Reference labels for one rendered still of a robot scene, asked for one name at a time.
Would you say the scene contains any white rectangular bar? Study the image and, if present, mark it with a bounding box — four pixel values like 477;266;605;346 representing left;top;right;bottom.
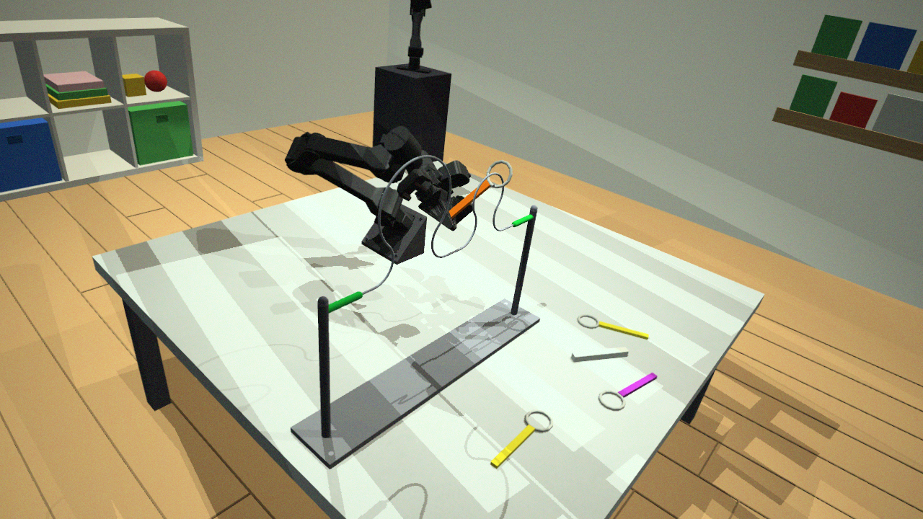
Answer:
570;347;629;362

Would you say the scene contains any orange handle with grey loop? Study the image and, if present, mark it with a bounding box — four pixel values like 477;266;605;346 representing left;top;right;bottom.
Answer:
449;160;513;219

